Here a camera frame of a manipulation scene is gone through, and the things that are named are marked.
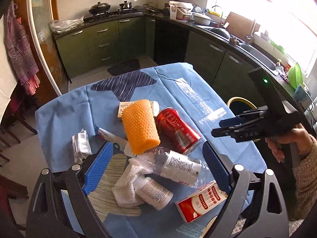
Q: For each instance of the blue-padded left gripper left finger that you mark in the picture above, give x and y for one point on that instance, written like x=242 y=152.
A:
x=47 y=215

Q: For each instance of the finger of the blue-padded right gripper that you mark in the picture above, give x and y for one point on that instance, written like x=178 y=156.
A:
x=231 y=122

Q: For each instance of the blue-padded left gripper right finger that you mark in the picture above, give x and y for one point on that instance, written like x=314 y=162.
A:
x=267 y=216

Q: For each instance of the red soda can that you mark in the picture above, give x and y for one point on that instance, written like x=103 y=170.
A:
x=177 y=130

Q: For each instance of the silver foil wrapper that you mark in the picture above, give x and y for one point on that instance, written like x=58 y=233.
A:
x=81 y=146

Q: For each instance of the white tissue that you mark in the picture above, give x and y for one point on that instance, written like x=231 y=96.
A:
x=123 y=190

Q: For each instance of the clear plastic water bottle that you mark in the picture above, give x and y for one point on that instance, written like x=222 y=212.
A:
x=175 y=166

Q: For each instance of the red and white carton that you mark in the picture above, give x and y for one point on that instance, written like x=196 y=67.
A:
x=200 y=202

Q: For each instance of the orange foam fruit net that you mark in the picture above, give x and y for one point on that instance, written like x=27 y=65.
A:
x=139 y=126

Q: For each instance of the white snack stick wrapper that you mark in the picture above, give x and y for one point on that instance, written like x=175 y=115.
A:
x=121 y=145

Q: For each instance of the white pill bottle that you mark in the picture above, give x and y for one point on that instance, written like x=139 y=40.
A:
x=152 y=192

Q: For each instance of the small white paper box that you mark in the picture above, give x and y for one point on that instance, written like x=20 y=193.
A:
x=123 y=105

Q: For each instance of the yellow-rimmed blue trash bin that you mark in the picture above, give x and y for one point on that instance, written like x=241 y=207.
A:
x=239 y=105

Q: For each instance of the green kitchen cabinets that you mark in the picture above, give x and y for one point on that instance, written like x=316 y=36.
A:
x=224 y=66

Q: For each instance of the green plastic colander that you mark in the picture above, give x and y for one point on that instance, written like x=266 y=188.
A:
x=294 y=75

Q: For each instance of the beige knit right sleeve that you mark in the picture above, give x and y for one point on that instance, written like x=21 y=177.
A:
x=305 y=175

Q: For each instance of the blue star-print tablecloth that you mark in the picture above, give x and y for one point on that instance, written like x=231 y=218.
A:
x=174 y=85

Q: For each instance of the steel sink faucet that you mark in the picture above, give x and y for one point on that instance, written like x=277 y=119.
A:
x=249 y=36

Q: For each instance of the white enamel basin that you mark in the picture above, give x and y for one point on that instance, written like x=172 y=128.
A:
x=201 y=19

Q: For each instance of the dark floor mat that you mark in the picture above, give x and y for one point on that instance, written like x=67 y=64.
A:
x=124 y=67

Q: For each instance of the white plastic bucket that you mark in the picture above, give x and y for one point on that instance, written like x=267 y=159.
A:
x=180 y=11

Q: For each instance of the white cloth on table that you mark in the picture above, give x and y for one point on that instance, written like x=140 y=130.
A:
x=8 y=79

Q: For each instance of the small steel pot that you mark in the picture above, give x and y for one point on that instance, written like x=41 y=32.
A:
x=125 y=5

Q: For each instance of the purple checked apron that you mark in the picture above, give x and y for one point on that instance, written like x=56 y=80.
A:
x=19 y=51

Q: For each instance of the black wok with lid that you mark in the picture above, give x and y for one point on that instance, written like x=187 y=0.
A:
x=99 y=8

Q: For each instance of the clear plastic bag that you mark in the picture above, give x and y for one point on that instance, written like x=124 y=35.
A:
x=59 y=27

